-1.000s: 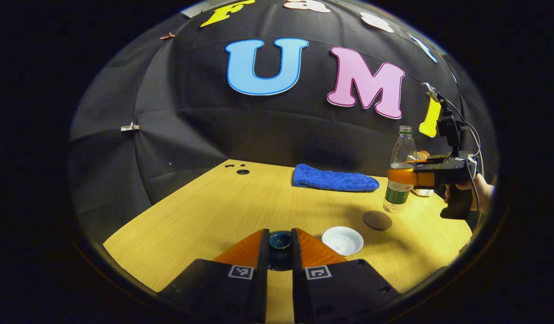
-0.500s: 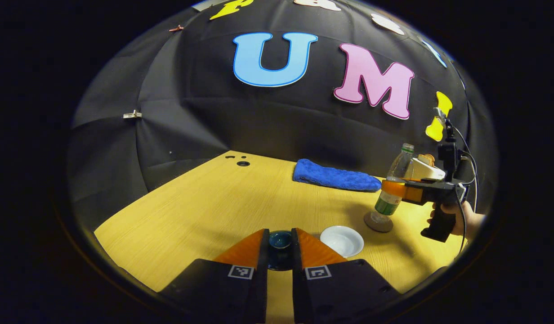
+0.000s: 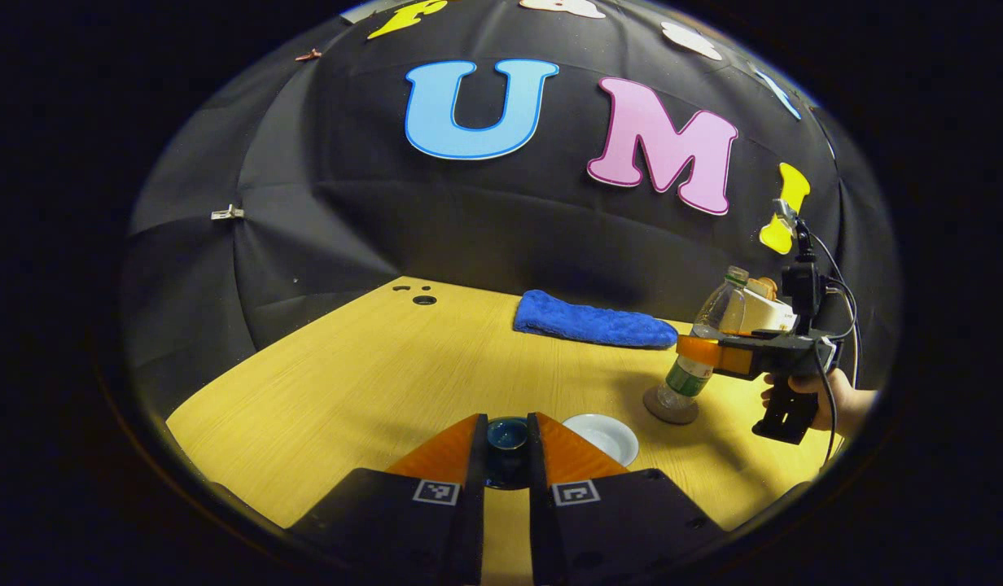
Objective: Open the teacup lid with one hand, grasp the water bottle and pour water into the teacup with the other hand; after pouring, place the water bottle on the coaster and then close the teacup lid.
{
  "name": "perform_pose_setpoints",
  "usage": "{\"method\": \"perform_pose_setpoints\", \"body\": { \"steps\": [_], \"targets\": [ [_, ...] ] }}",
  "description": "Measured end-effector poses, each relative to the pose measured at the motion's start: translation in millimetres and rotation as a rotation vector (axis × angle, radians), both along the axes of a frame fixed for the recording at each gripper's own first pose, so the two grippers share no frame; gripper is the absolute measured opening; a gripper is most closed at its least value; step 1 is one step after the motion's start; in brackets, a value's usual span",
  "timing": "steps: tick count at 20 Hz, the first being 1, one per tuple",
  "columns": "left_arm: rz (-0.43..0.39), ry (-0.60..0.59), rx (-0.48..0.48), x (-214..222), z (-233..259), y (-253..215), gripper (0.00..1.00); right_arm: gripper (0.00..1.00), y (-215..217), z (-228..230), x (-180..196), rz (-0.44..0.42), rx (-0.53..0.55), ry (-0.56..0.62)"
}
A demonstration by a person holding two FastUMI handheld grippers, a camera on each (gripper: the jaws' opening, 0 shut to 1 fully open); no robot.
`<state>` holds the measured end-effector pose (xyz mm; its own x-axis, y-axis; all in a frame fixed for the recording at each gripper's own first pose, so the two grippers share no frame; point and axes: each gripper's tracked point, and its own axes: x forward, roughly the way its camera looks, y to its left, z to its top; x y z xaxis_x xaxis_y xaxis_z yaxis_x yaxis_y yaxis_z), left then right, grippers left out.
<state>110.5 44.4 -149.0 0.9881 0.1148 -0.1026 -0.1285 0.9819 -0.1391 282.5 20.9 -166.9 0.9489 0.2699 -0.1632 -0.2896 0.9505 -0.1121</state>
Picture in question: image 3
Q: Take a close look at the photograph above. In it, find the teal teacup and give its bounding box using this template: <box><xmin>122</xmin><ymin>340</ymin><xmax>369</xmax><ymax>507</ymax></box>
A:
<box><xmin>562</xmin><ymin>413</ymin><xmax>640</xmax><ymax>469</ymax></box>

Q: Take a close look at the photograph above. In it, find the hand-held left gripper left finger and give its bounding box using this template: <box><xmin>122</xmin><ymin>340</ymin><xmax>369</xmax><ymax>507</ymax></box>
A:
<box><xmin>286</xmin><ymin>413</ymin><xmax>490</xmax><ymax>586</ymax></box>

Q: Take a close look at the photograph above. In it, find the blue towel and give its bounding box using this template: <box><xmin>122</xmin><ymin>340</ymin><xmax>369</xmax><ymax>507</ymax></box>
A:
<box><xmin>514</xmin><ymin>290</ymin><xmax>679</xmax><ymax>350</ymax></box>

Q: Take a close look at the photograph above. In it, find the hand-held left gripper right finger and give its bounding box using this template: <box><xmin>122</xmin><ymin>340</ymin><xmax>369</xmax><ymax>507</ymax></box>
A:
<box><xmin>528</xmin><ymin>412</ymin><xmax>726</xmax><ymax>586</ymax></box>

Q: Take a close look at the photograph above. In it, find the brown round coaster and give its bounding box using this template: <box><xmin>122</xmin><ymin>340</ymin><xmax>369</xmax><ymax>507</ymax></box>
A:
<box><xmin>642</xmin><ymin>385</ymin><xmax>701</xmax><ymax>426</ymax></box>

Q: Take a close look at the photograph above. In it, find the clear plastic water bottle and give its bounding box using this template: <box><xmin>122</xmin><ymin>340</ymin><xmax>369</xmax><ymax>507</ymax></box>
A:
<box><xmin>656</xmin><ymin>266</ymin><xmax>751</xmax><ymax>412</ymax></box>

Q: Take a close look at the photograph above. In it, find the teal teacup lid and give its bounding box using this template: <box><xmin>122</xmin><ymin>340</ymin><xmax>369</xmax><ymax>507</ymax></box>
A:
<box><xmin>484</xmin><ymin>416</ymin><xmax>532</xmax><ymax>491</ymax></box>

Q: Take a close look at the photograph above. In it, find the black cable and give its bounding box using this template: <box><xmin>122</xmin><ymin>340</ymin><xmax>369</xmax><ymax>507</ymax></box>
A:
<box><xmin>799</xmin><ymin>228</ymin><xmax>862</xmax><ymax>466</ymax></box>

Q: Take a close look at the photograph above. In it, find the black backdrop cloth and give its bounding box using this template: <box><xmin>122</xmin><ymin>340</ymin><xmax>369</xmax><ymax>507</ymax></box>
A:
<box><xmin>119</xmin><ymin>0</ymin><xmax>901</xmax><ymax>400</ymax></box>

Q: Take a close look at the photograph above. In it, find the white toaster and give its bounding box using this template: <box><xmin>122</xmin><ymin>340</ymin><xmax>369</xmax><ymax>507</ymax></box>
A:
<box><xmin>742</xmin><ymin>281</ymin><xmax>798</xmax><ymax>335</ymax></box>

